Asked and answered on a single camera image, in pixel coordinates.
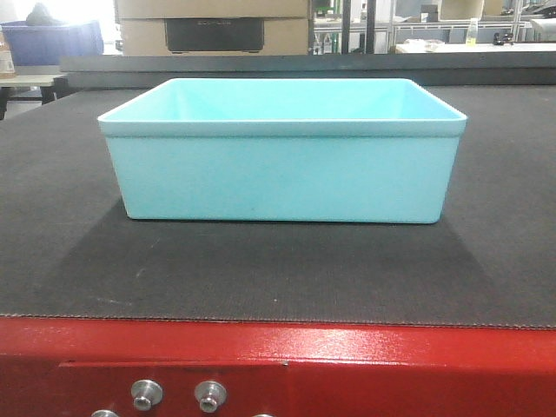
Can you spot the light blue plastic bin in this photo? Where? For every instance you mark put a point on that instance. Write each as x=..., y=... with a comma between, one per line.
x=296, y=150

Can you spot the dark grey conveyor belt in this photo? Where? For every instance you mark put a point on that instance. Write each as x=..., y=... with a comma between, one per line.
x=69, y=250

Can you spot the grey conveyor end guard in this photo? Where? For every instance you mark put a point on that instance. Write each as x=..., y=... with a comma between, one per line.
x=433, y=69

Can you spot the large cardboard box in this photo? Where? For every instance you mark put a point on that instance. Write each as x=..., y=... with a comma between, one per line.
x=214, y=28

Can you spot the yellow liquid bottle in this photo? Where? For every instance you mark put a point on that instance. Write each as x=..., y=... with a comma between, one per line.
x=472, y=32

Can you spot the blue storage tote background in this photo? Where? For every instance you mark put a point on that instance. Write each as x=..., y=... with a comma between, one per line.
x=46, y=45

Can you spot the white background table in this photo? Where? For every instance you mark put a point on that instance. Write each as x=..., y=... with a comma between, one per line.
x=420, y=46

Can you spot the small brown box far left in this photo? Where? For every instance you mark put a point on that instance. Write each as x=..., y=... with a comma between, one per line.
x=7, y=68

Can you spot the right steel frame bolt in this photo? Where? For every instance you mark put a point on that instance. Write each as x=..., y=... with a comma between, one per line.
x=210, y=395

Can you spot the steel frame bolt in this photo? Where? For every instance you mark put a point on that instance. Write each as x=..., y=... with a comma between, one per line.
x=210, y=395
x=146, y=394

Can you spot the black vertical post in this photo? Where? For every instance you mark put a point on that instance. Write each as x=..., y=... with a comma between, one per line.
x=346, y=27

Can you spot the left steel frame bolt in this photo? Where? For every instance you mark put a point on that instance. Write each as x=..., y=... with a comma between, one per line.
x=146, y=394

